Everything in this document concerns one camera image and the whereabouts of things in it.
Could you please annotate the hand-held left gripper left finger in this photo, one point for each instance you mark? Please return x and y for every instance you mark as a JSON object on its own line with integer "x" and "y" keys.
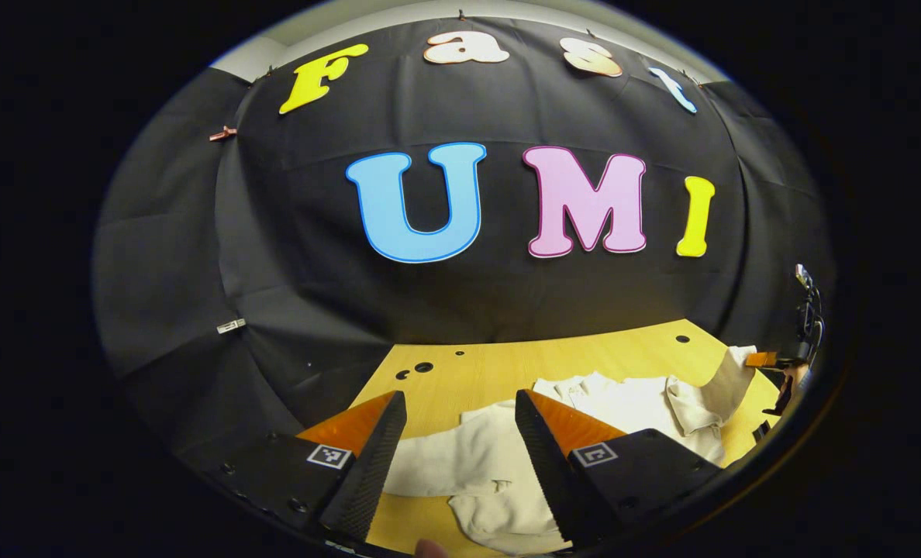
{"x": 371, "y": 480}

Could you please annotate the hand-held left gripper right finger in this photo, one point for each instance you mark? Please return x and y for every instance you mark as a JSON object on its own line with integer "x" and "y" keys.
{"x": 546, "y": 480}

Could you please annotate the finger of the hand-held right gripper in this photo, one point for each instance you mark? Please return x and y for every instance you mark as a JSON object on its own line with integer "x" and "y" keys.
{"x": 761, "y": 359}
{"x": 778, "y": 399}

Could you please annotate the white sweatshirt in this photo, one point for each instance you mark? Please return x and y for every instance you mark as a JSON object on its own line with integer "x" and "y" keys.
{"x": 631, "y": 403}

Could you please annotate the black table edge clamp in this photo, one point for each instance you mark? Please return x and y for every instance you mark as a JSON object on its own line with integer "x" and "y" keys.
{"x": 762, "y": 432}

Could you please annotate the black backdrop cloth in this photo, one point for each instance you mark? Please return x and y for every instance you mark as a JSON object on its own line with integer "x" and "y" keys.
{"x": 468, "y": 310}

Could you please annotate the small white label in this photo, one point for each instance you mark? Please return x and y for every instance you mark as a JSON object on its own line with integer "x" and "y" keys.
{"x": 230, "y": 326}

